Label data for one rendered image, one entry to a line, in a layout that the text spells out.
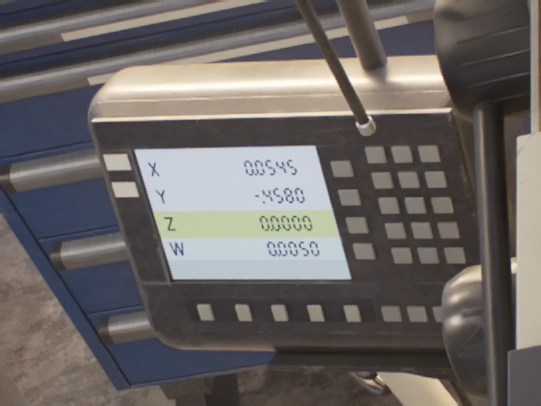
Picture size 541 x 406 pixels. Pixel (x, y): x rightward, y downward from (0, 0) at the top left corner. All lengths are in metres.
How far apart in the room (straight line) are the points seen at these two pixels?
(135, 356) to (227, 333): 1.32
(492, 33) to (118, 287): 2.20
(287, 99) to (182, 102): 0.09
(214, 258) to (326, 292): 0.09
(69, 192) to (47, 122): 0.12
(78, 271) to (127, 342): 0.14
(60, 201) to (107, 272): 0.13
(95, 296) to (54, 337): 0.49
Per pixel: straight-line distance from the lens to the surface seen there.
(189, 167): 2.31
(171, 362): 3.71
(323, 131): 2.24
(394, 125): 2.21
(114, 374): 3.74
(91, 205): 3.50
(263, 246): 2.32
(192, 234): 2.34
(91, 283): 3.61
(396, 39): 3.24
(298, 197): 2.28
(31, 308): 4.17
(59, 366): 4.07
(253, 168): 2.28
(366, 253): 2.27
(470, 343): 1.47
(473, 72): 1.44
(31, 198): 3.51
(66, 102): 3.38
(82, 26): 3.25
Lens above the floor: 2.76
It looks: 42 degrees down
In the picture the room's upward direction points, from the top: 29 degrees counter-clockwise
